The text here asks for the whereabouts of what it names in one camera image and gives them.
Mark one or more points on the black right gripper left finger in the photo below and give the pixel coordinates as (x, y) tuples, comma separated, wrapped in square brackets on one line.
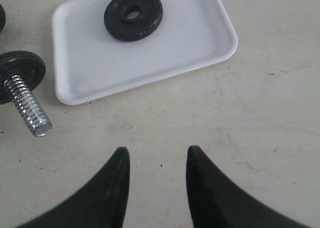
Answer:
[(100, 203)]

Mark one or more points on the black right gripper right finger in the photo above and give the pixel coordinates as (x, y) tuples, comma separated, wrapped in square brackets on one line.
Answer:
[(215, 201)]

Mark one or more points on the chrome threaded dumbbell bar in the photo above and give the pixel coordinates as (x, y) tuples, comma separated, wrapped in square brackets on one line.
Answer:
[(28, 106)]

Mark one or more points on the black weight plate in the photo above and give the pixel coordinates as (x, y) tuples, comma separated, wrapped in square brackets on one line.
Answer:
[(132, 20)]

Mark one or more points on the black plate bar end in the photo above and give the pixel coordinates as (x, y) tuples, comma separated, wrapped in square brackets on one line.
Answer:
[(2, 18)]

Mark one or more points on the white rectangular plastic tray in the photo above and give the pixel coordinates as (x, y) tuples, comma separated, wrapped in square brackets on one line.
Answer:
[(90, 64)]

